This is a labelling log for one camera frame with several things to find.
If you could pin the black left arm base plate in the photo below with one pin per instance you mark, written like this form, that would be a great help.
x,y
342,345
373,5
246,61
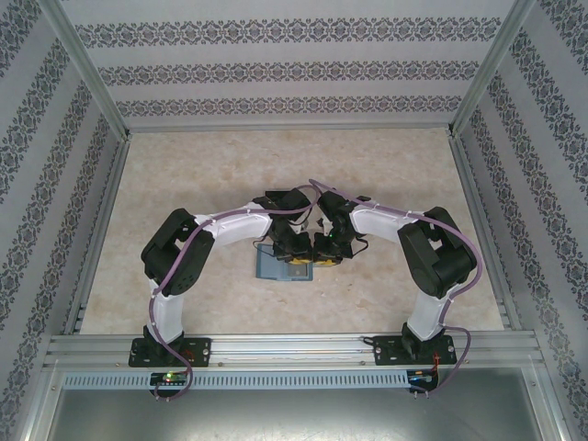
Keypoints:
x,y
202,353

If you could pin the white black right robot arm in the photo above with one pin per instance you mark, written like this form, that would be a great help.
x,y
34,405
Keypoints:
x,y
386,224

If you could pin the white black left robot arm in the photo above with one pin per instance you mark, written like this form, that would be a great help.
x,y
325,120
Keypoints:
x,y
234,229

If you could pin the left circuit board with LED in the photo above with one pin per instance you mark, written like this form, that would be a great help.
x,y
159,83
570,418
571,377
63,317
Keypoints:
x,y
170,379

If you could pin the aluminium frame post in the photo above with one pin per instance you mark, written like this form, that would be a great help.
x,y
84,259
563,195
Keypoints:
x,y
494,69
82,69

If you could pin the aluminium table side rail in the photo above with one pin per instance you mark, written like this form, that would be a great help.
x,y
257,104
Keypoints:
x,y
465,174
103,220

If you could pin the teal leather card holder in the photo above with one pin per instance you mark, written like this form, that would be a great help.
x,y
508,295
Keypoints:
x,y
268,268

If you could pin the aluminium mounting rail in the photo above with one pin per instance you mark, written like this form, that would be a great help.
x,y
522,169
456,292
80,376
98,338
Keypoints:
x,y
294,349

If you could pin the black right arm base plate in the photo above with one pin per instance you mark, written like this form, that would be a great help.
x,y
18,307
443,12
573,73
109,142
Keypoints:
x,y
386,351

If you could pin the right circuit board with LED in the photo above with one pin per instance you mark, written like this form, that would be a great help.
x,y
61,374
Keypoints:
x,y
422,376

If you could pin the grey metal panel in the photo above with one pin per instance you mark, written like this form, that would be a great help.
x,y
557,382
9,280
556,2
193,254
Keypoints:
x,y
294,418

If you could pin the circuit board with led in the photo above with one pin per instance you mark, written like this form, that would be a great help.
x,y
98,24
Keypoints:
x,y
170,379
422,376

